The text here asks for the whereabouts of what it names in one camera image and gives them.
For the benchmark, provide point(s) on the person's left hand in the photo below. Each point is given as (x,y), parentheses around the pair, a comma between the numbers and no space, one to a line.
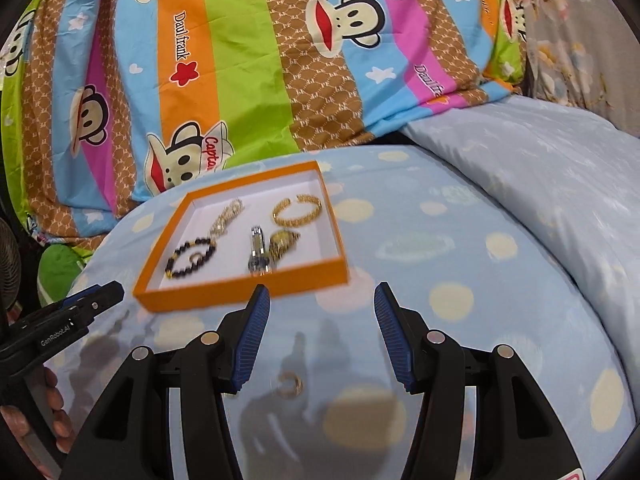
(54,400)

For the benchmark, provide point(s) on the light blue dotted bed sheet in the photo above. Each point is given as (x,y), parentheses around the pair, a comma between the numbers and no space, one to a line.
(425,240)

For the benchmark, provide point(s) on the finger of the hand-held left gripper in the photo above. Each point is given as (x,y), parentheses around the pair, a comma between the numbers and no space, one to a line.
(100,296)

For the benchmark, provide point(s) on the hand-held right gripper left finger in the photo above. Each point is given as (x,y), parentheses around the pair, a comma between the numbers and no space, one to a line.
(250,340)

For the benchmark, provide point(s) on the grey floral cloth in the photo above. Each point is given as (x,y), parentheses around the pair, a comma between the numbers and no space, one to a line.
(565,35)

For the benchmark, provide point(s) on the round electric fan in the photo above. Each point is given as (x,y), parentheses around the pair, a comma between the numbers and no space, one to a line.
(10,260)

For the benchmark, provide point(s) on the green cushion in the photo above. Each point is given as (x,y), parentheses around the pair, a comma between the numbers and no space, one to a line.
(57,270)

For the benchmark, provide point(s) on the orange cardboard box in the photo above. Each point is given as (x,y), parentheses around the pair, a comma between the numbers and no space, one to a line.
(240,300)

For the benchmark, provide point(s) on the silver wristwatch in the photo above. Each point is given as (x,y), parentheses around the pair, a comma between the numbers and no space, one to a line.
(257,260)

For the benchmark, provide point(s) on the gold wristwatch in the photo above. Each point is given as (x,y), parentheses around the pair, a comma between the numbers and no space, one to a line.
(280,245)

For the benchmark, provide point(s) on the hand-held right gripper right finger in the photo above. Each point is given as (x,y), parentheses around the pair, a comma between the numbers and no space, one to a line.
(395,340)

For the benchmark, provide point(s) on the grey-blue pillow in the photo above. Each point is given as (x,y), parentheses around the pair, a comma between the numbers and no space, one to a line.
(550,160)

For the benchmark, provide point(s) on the striped cartoon monkey blanket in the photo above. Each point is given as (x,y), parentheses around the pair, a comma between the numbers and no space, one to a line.
(250,60)

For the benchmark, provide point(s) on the gold hoop earring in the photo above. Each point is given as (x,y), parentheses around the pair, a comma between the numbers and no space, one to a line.
(292,395)

